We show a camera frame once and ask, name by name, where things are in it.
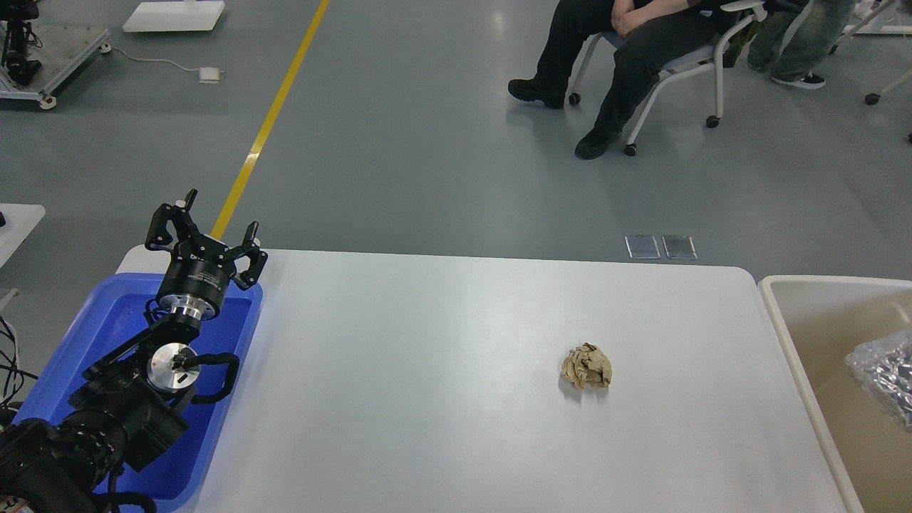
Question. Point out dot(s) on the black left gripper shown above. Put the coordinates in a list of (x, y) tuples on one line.
[(195, 275)]

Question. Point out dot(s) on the silver foil bag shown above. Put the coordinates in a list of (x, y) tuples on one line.
[(882, 369)]

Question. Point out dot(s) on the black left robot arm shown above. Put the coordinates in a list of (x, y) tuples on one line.
[(129, 409)]

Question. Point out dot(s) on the blue plastic bin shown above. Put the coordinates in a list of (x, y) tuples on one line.
[(113, 313)]

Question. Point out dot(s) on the white side table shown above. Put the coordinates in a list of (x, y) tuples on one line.
[(21, 220)]

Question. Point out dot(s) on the white flat board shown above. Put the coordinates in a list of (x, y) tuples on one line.
[(174, 16)]

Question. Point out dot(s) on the metal cart platform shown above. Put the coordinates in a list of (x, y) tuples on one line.
[(37, 59)]

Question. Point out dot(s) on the crumpled brown paper ball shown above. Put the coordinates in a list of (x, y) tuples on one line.
[(586, 366)]

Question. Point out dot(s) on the left metal floor plate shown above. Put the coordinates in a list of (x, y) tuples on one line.
[(642, 247)]

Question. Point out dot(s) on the metal floor plate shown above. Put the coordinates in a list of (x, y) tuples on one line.
[(642, 247), (679, 247)]

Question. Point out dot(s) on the right metal floor plate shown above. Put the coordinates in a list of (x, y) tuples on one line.
[(679, 247)]

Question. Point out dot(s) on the seated person dark clothes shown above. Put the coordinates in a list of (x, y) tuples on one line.
[(554, 67)]

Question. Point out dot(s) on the white office chair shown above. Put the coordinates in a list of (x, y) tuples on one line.
[(716, 64)]

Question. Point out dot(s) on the beige plastic bin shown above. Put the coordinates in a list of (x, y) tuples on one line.
[(820, 320)]

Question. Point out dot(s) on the white wheeled furniture legs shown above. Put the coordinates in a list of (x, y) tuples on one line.
[(876, 21)]

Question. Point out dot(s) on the white power adapter with cable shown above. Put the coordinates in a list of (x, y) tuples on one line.
[(204, 75)]

